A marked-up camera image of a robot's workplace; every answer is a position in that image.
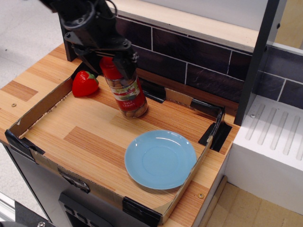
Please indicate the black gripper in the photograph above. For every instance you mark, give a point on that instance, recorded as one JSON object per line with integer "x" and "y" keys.
{"x": 92, "y": 38}

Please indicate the red-capped basil spice bottle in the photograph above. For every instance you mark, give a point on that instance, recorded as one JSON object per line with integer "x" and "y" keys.
{"x": 128, "y": 93}

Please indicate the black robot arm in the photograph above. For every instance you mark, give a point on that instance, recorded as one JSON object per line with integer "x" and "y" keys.
{"x": 76, "y": 8}

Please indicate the cardboard fence with black tape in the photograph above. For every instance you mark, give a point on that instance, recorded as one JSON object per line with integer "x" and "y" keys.
{"x": 76, "y": 146}

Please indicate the red toy strawberry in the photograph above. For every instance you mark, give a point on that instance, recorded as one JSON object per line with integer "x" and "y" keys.
{"x": 84, "y": 84}

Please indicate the light blue plate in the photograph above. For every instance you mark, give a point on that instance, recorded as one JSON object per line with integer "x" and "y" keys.
{"x": 160, "y": 159}

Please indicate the black oven control panel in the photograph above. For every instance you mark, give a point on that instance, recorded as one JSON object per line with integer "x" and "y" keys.
{"x": 80, "y": 216}

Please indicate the white toy sink drainboard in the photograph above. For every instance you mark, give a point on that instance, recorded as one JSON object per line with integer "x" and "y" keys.
{"x": 266, "y": 158}

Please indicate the dark grey shelf frame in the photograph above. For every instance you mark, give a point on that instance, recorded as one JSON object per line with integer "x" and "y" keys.
{"x": 203, "y": 60}

